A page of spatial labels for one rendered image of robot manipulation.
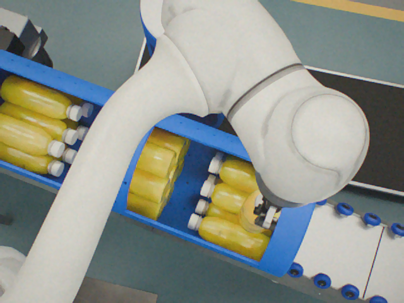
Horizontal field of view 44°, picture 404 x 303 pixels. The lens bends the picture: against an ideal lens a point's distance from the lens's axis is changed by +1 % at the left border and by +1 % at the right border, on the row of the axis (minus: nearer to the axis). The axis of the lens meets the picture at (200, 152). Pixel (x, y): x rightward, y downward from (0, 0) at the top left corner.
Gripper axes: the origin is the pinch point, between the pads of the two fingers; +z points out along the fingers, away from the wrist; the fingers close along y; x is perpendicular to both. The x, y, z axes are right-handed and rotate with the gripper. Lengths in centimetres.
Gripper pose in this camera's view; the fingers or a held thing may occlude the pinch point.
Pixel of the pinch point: (268, 199)
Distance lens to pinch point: 85.4
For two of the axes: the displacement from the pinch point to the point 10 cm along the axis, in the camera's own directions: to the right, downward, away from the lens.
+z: 0.1, 2.5, 9.7
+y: 3.7, -9.0, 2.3
